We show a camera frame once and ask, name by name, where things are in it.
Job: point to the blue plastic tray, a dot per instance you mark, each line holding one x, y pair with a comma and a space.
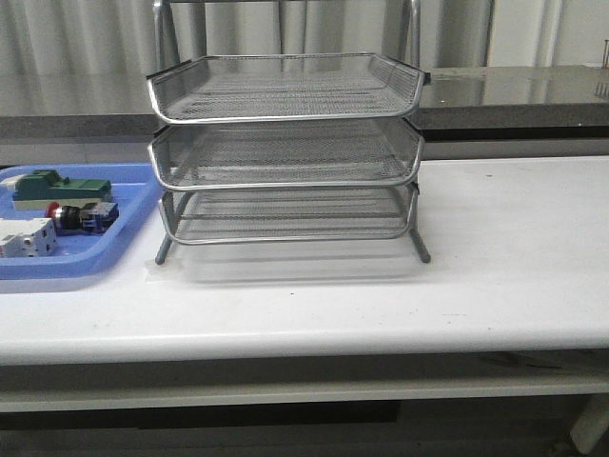
134, 189

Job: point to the silver bottom mesh tray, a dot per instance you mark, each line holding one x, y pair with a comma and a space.
209, 217

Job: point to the dark grey back counter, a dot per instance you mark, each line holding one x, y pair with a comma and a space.
458, 104

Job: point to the silver top mesh tray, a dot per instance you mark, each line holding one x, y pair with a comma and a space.
285, 87

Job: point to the silver mesh tray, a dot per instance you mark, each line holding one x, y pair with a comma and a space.
209, 217
285, 87
334, 153

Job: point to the green terminal block module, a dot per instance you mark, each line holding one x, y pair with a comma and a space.
40, 188

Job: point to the silver metal rack frame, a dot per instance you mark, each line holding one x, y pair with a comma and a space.
409, 34

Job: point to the red emergency push button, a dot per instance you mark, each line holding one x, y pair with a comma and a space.
92, 218

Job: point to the white circuit breaker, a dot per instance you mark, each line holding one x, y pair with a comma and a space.
27, 238

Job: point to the white table leg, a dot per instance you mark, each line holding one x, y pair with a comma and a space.
591, 424

